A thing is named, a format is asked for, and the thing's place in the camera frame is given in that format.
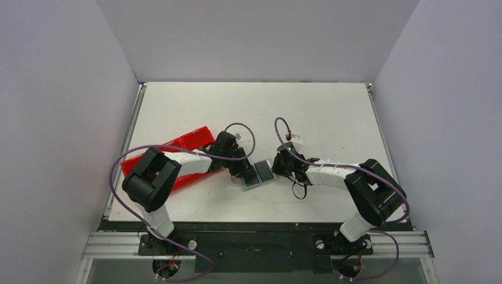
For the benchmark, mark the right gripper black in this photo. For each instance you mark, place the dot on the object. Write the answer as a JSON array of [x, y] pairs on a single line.
[[282, 164]]

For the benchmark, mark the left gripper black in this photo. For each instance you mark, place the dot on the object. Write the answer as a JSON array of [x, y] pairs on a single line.
[[242, 170]]

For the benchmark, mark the grey credit card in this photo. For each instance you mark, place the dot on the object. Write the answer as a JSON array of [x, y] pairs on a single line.
[[250, 182]]

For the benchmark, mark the beige card holder wallet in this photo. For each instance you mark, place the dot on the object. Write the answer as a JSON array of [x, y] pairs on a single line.
[[257, 175]]

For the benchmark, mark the dark credit card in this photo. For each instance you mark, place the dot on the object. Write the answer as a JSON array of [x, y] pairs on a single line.
[[264, 171]]

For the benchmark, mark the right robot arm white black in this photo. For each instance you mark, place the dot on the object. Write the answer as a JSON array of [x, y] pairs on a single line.
[[373, 190]]

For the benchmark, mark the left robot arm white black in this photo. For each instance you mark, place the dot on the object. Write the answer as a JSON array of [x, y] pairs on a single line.
[[150, 182]]

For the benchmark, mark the red plastic bin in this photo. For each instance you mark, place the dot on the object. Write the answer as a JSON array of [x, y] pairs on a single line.
[[198, 138]]

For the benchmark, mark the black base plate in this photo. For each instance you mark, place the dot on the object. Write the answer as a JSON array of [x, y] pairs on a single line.
[[257, 252]]

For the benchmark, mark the aluminium frame rail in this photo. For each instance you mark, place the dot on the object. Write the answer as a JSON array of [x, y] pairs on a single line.
[[412, 244]]

